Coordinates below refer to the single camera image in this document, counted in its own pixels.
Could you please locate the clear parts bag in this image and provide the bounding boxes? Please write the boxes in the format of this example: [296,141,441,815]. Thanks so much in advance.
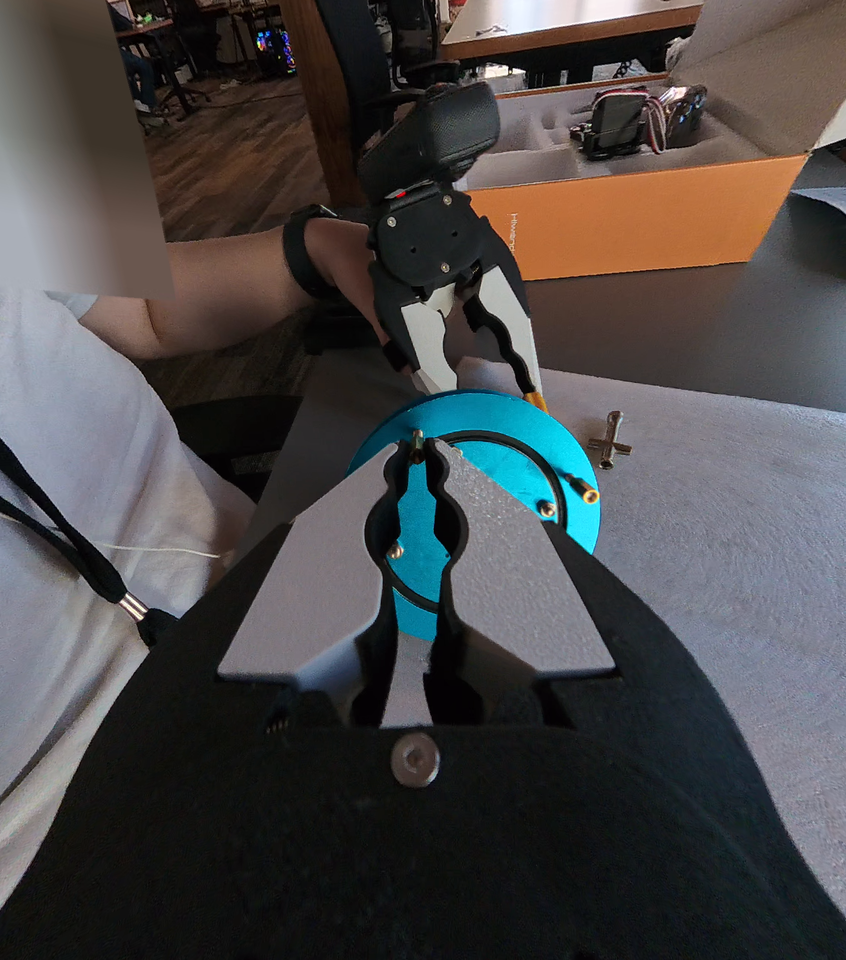
[651,84,709,147]

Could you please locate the person's left hand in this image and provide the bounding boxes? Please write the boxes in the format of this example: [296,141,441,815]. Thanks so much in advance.
[314,221,390,346]

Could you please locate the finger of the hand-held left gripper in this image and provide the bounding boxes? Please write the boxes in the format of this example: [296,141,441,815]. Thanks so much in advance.
[462,264,544,397]
[399,288,463,397]

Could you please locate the long wooden table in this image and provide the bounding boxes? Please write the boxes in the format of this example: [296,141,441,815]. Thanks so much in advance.
[441,0,705,61]

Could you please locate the dark grey desk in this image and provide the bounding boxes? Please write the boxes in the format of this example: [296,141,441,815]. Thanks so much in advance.
[265,150,846,526]

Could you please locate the thin white cable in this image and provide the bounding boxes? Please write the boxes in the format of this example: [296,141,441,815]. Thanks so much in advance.
[0,483,221,560]

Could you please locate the black shoulder strap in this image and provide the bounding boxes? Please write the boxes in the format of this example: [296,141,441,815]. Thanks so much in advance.
[0,375,180,650]

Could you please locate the black servo motor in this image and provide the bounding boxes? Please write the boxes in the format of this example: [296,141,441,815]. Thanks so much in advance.
[573,90,652,160]

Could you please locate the colourfully lit computer case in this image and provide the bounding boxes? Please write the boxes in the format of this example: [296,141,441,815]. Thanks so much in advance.
[254,26,298,78]

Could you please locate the black high back chair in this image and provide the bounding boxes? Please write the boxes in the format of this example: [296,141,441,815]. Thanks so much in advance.
[315,0,461,151]

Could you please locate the black wristband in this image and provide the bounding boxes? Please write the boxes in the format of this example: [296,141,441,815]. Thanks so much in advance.
[282,204,345,301]

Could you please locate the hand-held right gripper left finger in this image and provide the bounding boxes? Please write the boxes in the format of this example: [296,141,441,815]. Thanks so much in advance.
[217,441,403,729]

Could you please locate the metal socket wrench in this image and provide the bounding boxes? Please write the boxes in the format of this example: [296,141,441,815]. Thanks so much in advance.
[589,411,634,470]

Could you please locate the wooden pillar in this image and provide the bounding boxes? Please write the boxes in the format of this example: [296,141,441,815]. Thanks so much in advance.
[280,0,364,207]

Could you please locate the blue round base plate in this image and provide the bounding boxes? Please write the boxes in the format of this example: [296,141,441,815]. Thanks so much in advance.
[348,390,604,642]

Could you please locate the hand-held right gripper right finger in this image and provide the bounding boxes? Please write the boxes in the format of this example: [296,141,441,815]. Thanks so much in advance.
[424,437,616,727]

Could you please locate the person's left forearm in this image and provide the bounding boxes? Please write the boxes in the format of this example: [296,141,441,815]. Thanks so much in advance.
[81,232,311,361]

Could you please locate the orange cardboard box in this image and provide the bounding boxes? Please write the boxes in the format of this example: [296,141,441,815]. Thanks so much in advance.
[460,0,846,282]

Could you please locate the white foam sheet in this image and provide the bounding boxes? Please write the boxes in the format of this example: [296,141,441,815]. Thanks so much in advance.
[258,356,846,960]

